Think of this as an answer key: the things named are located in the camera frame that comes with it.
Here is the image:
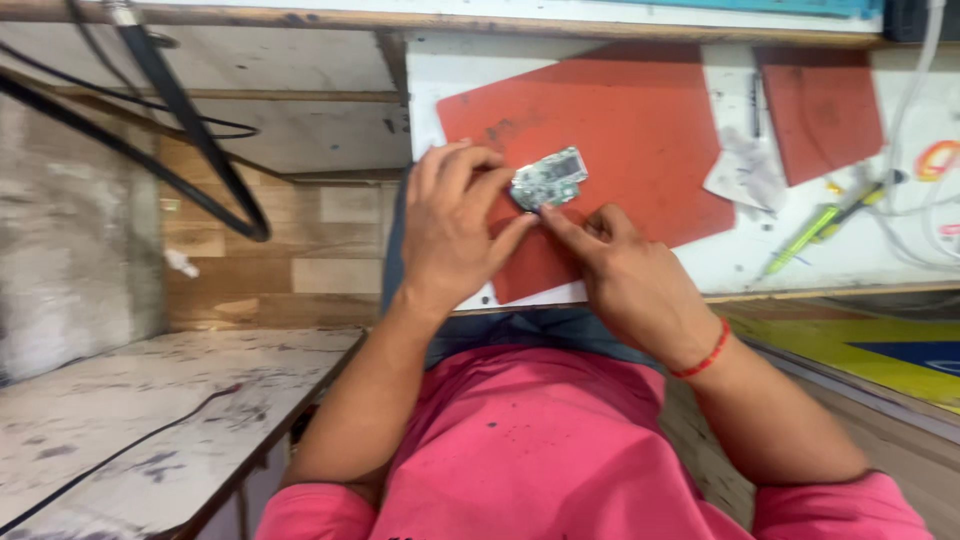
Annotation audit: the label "person's right hand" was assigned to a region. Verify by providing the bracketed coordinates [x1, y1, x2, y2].
[538, 203, 723, 372]

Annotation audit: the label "person's left hand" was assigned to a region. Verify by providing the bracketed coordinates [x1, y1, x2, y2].
[400, 140, 540, 303]

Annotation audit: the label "green circuit board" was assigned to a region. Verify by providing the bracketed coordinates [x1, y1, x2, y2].
[510, 146, 589, 213]

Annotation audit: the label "red thread wrist band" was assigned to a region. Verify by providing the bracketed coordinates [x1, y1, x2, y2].
[667, 316, 732, 380]

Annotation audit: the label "large red work mat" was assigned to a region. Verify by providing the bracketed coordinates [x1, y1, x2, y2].
[435, 42, 737, 305]

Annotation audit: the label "crumpled white tissue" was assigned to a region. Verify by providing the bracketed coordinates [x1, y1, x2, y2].
[702, 126, 789, 214]

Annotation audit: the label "pink shirt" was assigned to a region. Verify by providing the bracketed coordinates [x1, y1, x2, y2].
[253, 343, 935, 540]

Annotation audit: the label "yellow blue board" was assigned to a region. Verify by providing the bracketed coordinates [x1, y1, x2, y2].
[723, 313, 960, 415]

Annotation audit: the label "small red work mat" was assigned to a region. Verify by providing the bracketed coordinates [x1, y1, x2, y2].
[756, 46, 886, 188]

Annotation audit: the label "white paper scrap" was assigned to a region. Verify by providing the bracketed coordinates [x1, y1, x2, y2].
[164, 248, 201, 280]

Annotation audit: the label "green handled screwdriver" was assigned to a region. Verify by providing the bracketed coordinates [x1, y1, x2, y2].
[763, 204, 841, 277]

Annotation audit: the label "yellow black handled screwdriver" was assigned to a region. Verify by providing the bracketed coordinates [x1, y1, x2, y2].
[813, 169, 909, 243]

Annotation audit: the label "thick black cable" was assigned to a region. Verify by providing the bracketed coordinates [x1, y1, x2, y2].
[0, 0, 273, 243]

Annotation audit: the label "orange ring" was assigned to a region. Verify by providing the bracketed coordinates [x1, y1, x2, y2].
[914, 139, 960, 183]

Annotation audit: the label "white cable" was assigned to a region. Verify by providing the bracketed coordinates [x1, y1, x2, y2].
[862, 0, 960, 271]

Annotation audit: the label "thin black cable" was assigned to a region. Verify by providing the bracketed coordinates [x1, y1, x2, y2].
[0, 37, 261, 141]

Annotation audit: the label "thin black wire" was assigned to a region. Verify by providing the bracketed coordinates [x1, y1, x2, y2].
[0, 384, 245, 535]

